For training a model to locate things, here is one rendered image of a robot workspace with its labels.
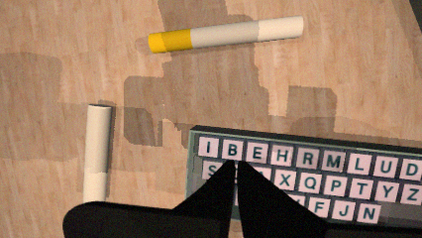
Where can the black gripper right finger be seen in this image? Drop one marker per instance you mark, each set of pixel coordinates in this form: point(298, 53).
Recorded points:
point(268, 212)

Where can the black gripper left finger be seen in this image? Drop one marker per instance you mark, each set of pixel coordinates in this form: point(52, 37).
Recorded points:
point(205, 213)

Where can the grey keyboard with white letter keys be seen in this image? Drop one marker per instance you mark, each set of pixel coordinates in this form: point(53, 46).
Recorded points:
point(341, 181)

